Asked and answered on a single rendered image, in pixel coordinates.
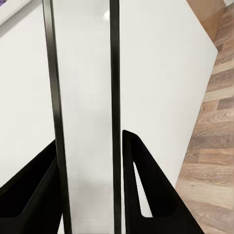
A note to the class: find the hardback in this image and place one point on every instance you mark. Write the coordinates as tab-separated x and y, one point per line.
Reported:
83	51

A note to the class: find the sliding door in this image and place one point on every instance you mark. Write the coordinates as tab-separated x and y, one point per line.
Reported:
209	13

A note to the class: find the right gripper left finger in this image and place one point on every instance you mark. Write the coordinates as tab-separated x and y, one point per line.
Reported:
30	202

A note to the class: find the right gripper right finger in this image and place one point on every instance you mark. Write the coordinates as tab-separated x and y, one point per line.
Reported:
170	214

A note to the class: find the painting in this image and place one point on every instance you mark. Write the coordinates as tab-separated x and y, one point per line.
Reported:
9	7

